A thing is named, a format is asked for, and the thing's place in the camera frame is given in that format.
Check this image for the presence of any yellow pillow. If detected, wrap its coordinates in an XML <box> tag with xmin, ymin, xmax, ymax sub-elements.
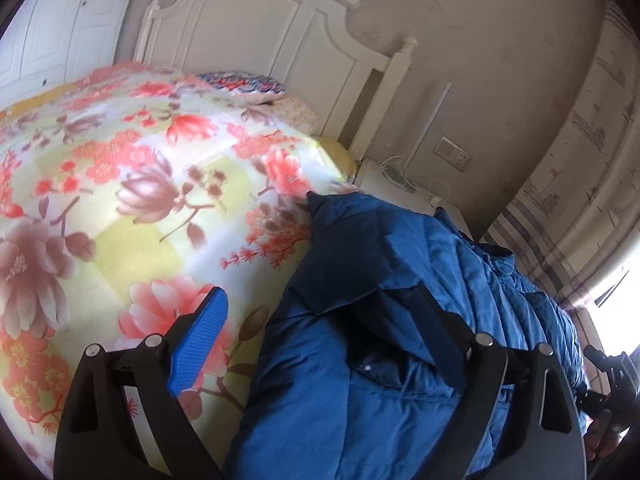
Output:
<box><xmin>317</xmin><ymin>136</ymin><xmax>358</xmax><ymax>181</ymax></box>

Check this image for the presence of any floral bed quilt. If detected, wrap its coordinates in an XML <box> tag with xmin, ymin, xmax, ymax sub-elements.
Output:
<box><xmin>1</xmin><ymin>64</ymin><xmax>348</xmax><ymax>476</ymax></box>

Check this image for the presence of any white wooden headboard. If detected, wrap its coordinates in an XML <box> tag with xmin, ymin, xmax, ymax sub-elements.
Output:
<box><xmin>134</xmin><ymin>0</ymin><xmax>418</xmax><ymax>160</ymax></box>

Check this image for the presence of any peach checkered pillow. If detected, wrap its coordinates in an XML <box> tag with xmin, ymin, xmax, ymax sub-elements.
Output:
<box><xmin>270</xmin><ymin>96</ymin><xmax>318</xmax><ymax>136</ymax></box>

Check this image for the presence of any wall power outlet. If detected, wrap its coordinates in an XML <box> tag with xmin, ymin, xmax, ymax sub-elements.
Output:
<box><xmin>434</xmin><ymin>136</ymin><xmax>472</xmax><ymax>172</ymax></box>

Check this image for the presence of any white charger cable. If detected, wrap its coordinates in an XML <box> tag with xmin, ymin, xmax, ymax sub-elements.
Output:
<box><xmin>380</xmin><ymin>155</ymin><xmax>454</xmax><ymax>207</ymax></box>

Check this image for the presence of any white nightstand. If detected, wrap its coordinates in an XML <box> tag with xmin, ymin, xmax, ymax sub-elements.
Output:
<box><xmin>354</xmin><ymin>159</ymin><xmax>472</xmax><ymax>237</ymax></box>

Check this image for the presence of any white wardrobe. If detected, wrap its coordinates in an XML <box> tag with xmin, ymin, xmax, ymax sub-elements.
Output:
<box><xmin>1</xmin><ymin>0</ymin><xmax>130</xmax><ymax>108</ymax></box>

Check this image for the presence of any blue down jacket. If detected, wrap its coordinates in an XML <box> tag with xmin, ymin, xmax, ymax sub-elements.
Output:
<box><xmin>224</xmin><ymin>193</ymin><xmax>587</xmax><ymax>479</ymax></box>

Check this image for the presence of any patterned striped curtain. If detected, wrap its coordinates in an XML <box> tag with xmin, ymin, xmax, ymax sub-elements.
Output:
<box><xmin>484</xmin><ymin>0</ymin><xmax>639</xmax><ymax>310</ymax></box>

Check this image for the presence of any person's right hand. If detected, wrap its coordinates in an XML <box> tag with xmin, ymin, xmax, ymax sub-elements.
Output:
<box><xmin>584</xmin><ymin>410</ymin><xmax>620</xmax><ymax>462</ymax></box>

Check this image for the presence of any blue red patterned pillow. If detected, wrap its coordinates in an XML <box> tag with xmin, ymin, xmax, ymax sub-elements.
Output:
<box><xmin>198</xmin><ymin>70</ymin><xmax>286</xmax><ymax>105</ymax></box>

